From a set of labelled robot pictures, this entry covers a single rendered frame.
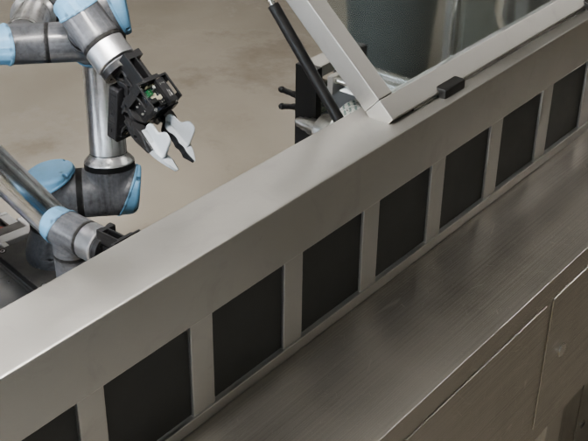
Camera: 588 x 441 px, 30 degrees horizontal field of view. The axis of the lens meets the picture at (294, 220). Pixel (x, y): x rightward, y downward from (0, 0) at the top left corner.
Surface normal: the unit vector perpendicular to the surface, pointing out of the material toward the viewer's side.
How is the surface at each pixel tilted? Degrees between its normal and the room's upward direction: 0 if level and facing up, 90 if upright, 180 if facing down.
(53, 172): 7
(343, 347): 0
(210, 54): 0
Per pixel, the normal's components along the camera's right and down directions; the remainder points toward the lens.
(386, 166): 0.78, 0.33
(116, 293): 0.01, -0.86
